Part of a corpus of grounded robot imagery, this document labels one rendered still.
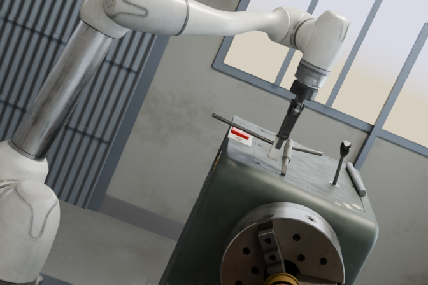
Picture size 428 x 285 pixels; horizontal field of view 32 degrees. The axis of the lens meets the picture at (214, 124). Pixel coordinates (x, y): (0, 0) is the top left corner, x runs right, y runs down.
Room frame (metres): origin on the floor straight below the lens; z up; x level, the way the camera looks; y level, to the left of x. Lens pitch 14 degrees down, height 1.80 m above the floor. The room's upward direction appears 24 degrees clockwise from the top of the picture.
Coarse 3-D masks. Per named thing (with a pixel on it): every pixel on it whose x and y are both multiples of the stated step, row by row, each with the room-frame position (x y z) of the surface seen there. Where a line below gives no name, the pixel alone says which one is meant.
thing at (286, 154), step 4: (288, 140) 2.09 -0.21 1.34; (288, 144) 2.08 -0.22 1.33; (292, 144) 2.09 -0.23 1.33; (284, 148) 2.07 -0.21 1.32; (288, 148) 2.07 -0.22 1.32; (284, 152) 2.06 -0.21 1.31; (288, 152) 2.06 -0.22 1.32; (284, 156) 2.05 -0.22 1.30; (288, 156) 2.05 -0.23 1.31; (284, 160) 2.04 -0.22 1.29; (288, 160) 2.05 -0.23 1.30; (284, 164) 2.03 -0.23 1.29; (284, 168) 2.02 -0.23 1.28; (284, 172) 2.01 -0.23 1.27
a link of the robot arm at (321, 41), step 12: (324, 12) 2.08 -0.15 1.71; (336, 12) 2.07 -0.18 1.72; (312, 24) 2.08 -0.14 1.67; (324, 24) 2.05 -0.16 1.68; (336, 24) 2.04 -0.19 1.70; (348, 24) 2.06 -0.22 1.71; (300, 36) 2.10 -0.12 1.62; (312, 36) 2.06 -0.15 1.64; (324, 36) 2.03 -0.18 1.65; (336, 36) 2.04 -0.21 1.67; (348, 36) 2.07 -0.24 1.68; (300, 48) 2.09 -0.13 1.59; (312, 48) 2.04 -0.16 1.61; (324, 48) 2.03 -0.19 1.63; (336, 48) 2.04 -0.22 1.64; (312, 60) 2.04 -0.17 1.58; (324, 60) 2.04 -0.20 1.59; (336, 60) 2.06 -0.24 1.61
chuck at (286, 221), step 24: (264, 216) 1.80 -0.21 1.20; (288, 216) 1.78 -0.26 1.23; (312, 216) 1.84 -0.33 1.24; (240, 240) 1.77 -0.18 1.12; (288, 240) 1.77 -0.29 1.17; (312, 240) 1.77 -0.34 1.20; (336, 240) 1.84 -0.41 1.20; (240, 264) 1.77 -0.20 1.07; (264, 264) 1.77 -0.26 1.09; (312, 264) 1.77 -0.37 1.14; (336, 264) 1.77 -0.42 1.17
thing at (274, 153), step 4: (276, 140) 2.07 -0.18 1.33; (284, 140) 2.07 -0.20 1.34; (284, 144) 2.07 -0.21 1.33; (272, 148) 2.07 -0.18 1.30; (280, 148) 2.07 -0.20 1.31; (272, 152) 2.07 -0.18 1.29; (276, 152) 2.07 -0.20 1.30; (280, 152) 2.07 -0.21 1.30; (268, 156) 2.07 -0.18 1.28; (272, 156) 2.07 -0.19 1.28; (276, 156) 2.07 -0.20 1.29; (276, 160) 2.07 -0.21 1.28
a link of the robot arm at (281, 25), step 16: (192, 0) 1.81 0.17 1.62; (192, 16) 1.78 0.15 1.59; (208, 16) 1.82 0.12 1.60; (224, 16) 1.86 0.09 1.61; (240, 16) 1.93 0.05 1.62; (256, 16) 2.04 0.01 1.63; (272, 16) 2.12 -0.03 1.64; (288, 16) 2.13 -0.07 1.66; (304, 16) 2.15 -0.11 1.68; (192, 32) 1.81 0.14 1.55; (208, 32) 1.84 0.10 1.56; (224, 32) 1.87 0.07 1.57; (240, 32) 1.94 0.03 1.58; (272, 32) 2.13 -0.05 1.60; (288, 32) 2.13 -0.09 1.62
